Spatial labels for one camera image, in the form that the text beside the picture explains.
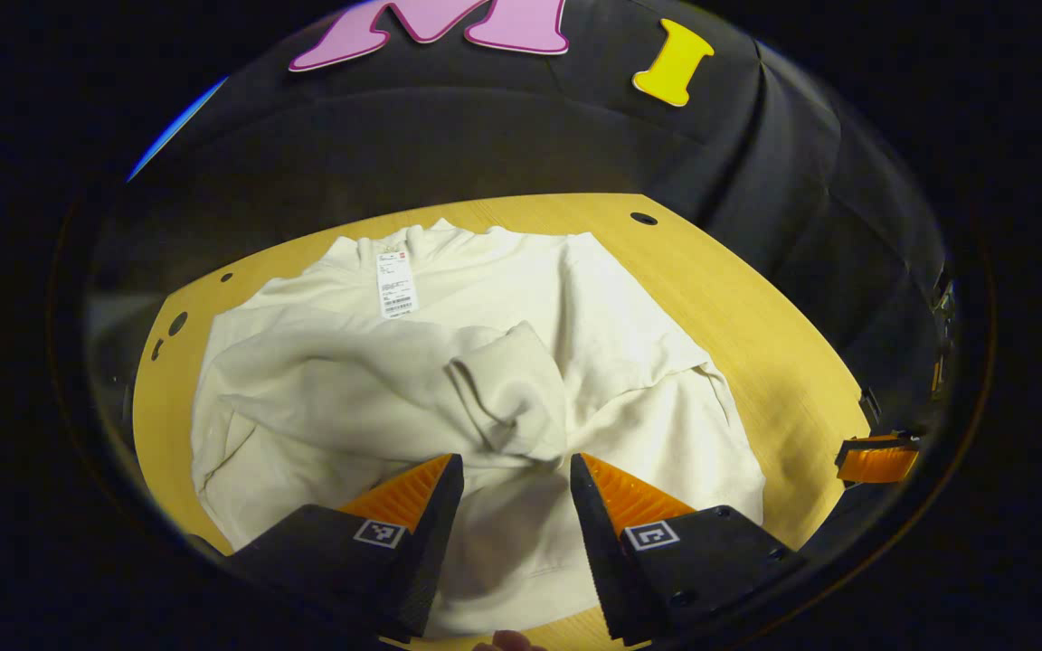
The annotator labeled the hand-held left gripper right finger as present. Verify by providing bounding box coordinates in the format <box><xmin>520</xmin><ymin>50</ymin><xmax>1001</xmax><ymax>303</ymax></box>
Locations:
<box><xmin>570</xmin><ymin>453</ymin><xmax>798</xmax><ymax>645</ymax></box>

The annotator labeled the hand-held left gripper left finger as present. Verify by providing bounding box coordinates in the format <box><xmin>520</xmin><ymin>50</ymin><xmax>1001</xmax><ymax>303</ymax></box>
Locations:
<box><xmin>186</xmin><ymin>453</ymin><xmax>466</xmax><ymax>645</ymax></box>

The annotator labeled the white long-sleeved garment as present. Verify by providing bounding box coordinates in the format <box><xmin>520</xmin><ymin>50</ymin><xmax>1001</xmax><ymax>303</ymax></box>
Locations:
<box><xmin>191</xmin><ymin>217</ymin><xmax>766</xmax><ymax>638</ymax></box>

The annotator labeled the black backdrop cloth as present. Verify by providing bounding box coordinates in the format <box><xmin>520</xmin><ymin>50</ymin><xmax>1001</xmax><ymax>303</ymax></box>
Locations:
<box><xmin>87</xmin><ymin>0</ymin><xmax>956</xmax><ymax>435</ymax></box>

